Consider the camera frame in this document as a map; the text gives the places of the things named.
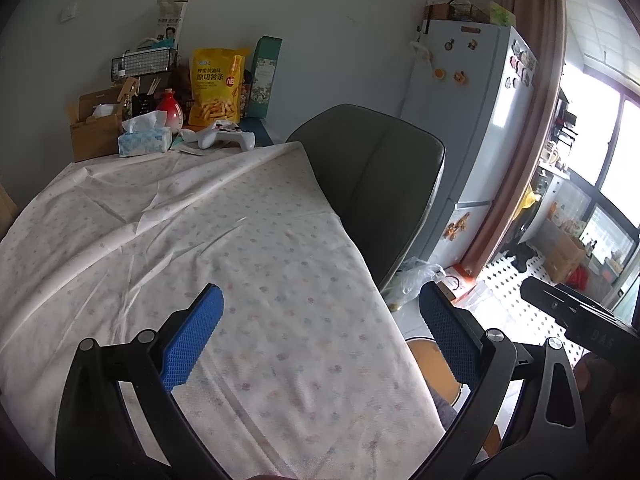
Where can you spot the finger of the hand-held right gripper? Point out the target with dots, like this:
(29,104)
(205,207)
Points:
(542,302)

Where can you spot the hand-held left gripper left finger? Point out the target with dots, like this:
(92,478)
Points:
(192,340)

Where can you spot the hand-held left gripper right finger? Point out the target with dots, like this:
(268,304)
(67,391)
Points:
(450,335)

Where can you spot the person's right hand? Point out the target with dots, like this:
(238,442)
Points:
(607,395)

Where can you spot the brown cardboard carton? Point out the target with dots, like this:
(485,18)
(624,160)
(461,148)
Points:
(562,260)

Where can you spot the small black rag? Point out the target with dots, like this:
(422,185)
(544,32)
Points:
(522,257)

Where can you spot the white orange box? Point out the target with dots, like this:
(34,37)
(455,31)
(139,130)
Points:
(462,285)

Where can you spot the clear plastic bag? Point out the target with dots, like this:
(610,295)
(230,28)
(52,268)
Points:
(412,280)

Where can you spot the person's leg grey pants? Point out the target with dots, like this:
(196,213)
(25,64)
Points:
(442,410)

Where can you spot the yellow cloth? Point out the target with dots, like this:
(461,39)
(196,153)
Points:
(527,202)

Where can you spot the brown animal magnets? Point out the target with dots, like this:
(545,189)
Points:
(460,225)

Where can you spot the white dotted tablecloth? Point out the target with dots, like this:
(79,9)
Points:
(200,220)

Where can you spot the grey chair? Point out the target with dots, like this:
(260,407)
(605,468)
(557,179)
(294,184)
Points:
(380,185)

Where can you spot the kitchen shelf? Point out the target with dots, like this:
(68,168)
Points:
(557,135)

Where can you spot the white fridge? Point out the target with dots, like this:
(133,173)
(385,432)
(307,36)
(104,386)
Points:
(465,150)

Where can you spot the white paper packet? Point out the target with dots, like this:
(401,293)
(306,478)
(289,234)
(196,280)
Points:
(187,147)

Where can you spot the large window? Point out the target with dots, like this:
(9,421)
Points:
(605,110)

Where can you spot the blue white tissue box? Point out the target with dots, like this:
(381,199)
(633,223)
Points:
(145,142)

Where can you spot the white game controller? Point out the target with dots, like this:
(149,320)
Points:
(225,135)

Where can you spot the tan chair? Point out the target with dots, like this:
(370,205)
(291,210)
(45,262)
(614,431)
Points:
(7,210)

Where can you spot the open cardboard box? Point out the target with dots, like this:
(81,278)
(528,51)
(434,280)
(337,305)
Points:
(95,135)

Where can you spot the red white bottle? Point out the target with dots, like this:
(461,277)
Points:
(170,112)

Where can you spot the cluster of fridge magnets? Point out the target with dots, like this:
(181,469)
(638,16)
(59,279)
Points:
(522,67)

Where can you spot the small red packet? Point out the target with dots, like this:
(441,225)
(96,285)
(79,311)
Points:
(244,102)

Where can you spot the dark utensil holder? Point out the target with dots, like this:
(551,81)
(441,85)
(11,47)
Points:
(152,95)

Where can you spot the orange round magnet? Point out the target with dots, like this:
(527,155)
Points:
(439,73)

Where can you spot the yellow snack bag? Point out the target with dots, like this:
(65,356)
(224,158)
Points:
(217,90)

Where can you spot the tall green box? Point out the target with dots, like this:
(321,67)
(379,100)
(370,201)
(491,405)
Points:
(265,77)

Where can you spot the light green paper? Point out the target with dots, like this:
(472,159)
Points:
(502,15)

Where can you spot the small brown box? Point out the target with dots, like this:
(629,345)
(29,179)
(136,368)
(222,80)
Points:
(437,12)

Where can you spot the tall white carton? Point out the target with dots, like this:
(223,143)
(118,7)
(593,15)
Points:
(172,17)

